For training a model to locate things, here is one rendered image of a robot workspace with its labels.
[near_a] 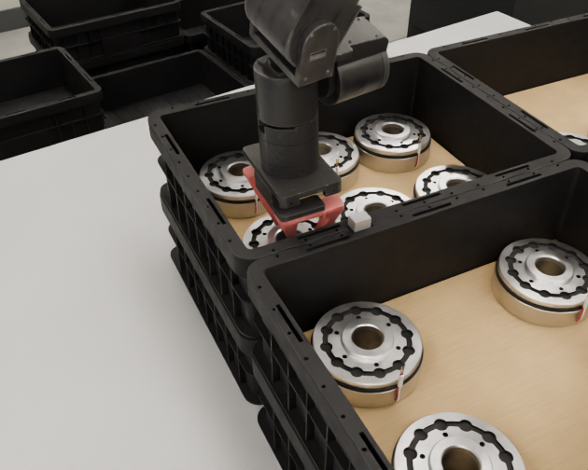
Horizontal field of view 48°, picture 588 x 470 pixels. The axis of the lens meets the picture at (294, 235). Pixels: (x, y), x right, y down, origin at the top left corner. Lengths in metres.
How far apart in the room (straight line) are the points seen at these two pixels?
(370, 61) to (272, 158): 0.13
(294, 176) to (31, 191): 0.60
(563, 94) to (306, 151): 0.60
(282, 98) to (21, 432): 0.46
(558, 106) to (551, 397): 0.56
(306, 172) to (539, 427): 0.31
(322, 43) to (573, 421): 0.39
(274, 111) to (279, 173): 0.07
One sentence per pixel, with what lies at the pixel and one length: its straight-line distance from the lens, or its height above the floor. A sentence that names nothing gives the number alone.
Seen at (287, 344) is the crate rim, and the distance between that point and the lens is 0.54.
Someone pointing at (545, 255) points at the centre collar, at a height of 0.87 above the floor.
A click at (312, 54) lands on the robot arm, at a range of 0.55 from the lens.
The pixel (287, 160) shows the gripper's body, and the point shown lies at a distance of 0.63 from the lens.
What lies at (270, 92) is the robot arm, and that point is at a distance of 0.60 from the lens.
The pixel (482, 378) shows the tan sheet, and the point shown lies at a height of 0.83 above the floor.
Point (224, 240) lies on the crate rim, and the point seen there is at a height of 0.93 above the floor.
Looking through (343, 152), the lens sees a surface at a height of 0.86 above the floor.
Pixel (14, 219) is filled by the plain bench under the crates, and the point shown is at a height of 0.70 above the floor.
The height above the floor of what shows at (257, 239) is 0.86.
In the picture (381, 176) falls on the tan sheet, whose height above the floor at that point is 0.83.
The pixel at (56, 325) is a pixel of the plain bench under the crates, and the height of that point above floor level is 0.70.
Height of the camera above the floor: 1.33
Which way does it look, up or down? 40 degrees down
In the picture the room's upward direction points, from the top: straight up
